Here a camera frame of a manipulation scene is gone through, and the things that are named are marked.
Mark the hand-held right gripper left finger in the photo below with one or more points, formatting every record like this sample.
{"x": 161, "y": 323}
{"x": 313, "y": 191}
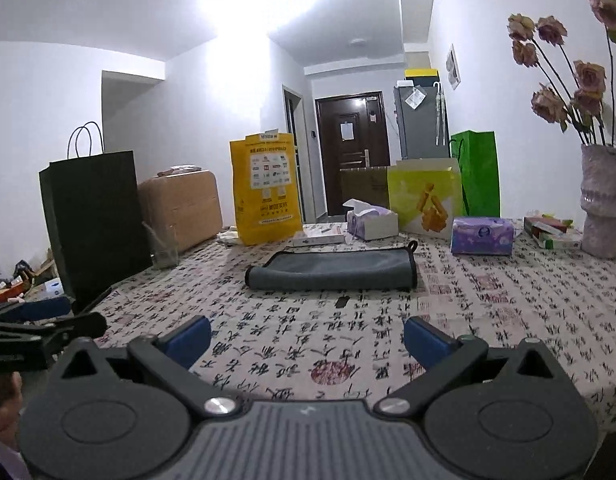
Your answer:
{"x": 190, "y": 341}

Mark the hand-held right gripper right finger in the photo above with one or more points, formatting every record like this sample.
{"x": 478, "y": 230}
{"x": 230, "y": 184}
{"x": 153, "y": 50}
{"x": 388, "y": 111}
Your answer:
{"x": 427, "y": 342}

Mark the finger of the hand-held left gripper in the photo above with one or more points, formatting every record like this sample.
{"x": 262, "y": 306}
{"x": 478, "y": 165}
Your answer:
{"x": 35, "y": 308}
{"x": 78, "y": 326}

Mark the grey towel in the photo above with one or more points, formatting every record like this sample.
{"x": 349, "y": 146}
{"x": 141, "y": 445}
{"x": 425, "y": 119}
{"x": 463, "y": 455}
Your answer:
{"x": 333, "y": 270}

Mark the person's left hand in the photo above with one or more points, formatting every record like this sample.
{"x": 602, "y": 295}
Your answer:
{"x": 2, "y": 402}

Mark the floor clutter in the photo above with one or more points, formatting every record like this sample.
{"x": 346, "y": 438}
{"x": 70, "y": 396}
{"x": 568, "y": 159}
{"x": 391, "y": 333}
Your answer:
{"x": 18, "y": 285}

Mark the calligraphy printed tablecloth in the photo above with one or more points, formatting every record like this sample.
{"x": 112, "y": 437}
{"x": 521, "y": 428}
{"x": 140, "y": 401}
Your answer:
{"x": 338, "y": 340}

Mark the clear glass cup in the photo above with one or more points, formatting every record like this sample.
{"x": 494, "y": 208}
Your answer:
{"x": 162, "y": 247}

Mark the black paper bag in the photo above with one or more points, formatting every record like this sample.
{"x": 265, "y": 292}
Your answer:
{"x": 95, "y": 225}

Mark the white plastic bag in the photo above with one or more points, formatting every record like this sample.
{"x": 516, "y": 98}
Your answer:
{"x": 230, "y": 236}

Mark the purple tissue pack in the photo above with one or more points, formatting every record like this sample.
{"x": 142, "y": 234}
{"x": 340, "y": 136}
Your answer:
{"x": 482, "y": 236}

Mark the white purple tissue box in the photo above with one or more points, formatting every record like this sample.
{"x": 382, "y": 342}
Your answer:
{"x": 375, "y": 222}

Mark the brown cardboard box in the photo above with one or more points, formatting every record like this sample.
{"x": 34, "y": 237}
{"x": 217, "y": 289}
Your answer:
{"x": 180, "y": 210}

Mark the yellow-green gift bag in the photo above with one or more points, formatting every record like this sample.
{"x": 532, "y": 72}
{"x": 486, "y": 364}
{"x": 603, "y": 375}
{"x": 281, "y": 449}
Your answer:
{"x": 425, "y": 200}

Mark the flat white box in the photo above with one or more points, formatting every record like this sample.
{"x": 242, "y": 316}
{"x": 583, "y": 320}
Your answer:
{"x": 318, "y": 239}

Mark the small medicine boxes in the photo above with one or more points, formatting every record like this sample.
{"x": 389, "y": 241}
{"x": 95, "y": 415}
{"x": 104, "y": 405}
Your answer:
{"x": 550, "y": 232}

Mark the brown paper bag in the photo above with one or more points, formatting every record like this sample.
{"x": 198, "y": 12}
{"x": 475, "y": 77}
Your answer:
{"x": 363, "y": 187}

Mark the yellow printed shopping bag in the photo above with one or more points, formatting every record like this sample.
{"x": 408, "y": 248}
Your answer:
{"x": 265, "y": 190}

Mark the green paper bag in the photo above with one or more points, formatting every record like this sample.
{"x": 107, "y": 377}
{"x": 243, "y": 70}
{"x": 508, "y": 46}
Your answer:
{"x": 480, "y": 175}

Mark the dark brown door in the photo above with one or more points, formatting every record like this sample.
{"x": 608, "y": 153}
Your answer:
{"x": 353, "y": 155}

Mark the grey refrigerator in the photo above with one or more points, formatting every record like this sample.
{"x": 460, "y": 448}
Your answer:
{"x": 420, "y": 125}

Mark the white textured vase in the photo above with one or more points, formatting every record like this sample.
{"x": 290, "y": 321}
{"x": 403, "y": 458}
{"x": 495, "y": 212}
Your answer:
{"x": 602, "y": 200}

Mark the white folded umbrella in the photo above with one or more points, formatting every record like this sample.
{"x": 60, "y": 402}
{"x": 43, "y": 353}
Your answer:
{"x": 441, "y": 115}

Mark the yellow box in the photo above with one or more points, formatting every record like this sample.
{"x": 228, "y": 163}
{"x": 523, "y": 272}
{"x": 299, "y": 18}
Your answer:
{"x": 421, "y": 74}

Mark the dried pink roses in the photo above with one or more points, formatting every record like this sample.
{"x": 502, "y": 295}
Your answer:
{"x": 587, "y": 77}

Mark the white wall picture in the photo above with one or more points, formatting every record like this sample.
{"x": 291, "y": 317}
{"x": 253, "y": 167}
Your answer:
{"x": 453, "y": 66}

